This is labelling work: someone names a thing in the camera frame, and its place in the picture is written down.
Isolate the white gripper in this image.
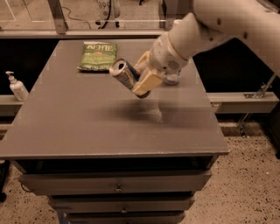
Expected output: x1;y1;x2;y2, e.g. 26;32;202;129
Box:
132;32;188;97

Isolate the silver blue redbull can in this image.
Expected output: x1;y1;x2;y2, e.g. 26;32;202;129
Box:
109;59;140;92

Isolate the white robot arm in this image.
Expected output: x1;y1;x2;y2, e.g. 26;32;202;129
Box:
132;0;280;96

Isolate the clear plastic water bottle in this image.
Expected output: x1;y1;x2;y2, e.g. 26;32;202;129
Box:
163;71;180;86

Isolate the green chip bag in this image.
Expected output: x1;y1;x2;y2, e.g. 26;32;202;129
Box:
77;41;117;72

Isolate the white machine base background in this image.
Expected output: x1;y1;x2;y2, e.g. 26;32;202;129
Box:
95;0;121;29

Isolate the grey drawer cabinet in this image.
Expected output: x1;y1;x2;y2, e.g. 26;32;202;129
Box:
0;38;230;224

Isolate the top grey drawer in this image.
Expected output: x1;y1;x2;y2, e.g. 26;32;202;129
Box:
19;170;211;196

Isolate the grey drawer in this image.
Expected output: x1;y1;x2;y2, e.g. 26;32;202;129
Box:
19;170;211;196
67;212;185;224
49;195;194;214

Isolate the white pump soap bottle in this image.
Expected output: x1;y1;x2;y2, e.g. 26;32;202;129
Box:
5;71;29;102

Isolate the bottom grey drawer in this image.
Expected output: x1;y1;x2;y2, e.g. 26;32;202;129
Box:
67;212;185;224

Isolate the middle grey drawer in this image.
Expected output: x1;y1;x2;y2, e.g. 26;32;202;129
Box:
49;195;194;214

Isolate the black cable on floor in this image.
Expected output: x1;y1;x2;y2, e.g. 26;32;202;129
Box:
61;5;94;30

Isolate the grey metal rail frame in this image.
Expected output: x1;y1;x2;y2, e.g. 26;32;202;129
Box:
0;0;279;113

